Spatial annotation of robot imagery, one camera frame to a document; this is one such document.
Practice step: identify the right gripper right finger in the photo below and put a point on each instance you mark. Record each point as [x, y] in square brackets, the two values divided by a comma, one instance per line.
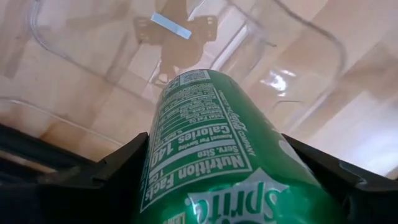
[367, 202]

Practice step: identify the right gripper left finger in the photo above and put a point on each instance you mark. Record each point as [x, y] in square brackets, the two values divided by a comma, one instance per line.
[118, 177]

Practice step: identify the green Sprite can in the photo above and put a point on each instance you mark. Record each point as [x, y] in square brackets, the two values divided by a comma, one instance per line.
[202, 149]

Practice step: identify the clear plastic bin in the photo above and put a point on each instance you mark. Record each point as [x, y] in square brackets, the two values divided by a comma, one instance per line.
[93, 93]

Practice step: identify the pale blue sticker strip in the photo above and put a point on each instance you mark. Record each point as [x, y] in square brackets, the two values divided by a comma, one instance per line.
[171, 25]

